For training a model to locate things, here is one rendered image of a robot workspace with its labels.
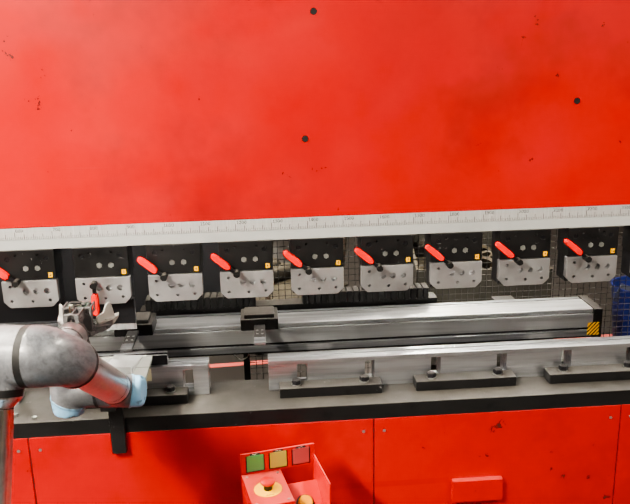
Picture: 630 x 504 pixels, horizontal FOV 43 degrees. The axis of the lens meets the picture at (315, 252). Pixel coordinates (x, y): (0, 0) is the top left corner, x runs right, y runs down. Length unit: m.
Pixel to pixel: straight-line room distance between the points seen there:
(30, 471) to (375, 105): 1.40
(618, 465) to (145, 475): 1.40
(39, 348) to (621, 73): 1.66
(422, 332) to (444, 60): 0.93
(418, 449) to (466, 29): 1.19
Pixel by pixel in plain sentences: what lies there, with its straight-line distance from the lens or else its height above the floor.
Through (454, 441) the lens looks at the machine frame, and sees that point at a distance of 2.41.
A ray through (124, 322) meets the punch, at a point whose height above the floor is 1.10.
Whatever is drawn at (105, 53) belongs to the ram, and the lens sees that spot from 2.18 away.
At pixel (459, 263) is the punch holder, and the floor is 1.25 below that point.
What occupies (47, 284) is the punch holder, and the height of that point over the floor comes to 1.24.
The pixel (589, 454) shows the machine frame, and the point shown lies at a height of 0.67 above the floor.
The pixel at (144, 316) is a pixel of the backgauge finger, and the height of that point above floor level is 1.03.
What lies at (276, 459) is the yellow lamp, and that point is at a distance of 2.17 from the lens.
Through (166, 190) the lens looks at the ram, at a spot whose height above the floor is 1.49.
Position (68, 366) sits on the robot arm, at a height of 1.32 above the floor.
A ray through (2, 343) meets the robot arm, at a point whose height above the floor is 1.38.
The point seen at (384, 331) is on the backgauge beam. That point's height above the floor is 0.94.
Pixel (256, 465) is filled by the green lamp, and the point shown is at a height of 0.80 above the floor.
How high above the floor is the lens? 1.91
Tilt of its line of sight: 16 degrees down
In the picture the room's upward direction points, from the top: 1 degrees counter-clockwise
